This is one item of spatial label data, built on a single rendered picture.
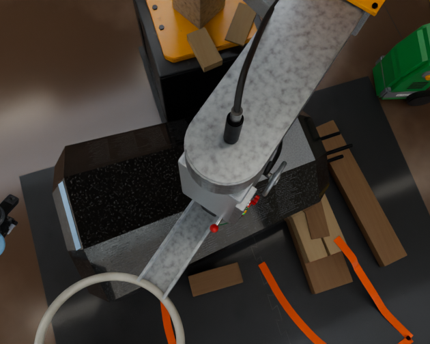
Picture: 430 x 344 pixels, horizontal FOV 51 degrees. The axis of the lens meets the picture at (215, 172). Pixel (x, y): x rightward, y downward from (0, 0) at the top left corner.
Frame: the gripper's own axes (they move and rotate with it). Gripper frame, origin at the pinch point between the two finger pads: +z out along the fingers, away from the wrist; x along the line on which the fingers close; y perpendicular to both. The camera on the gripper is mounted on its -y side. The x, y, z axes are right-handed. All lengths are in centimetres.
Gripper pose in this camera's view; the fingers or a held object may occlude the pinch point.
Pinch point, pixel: (13, 222)
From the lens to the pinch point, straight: 208.6
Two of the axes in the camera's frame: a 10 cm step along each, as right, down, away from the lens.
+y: -3.9, 8.6, -3.2
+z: -1.0, 3.0, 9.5
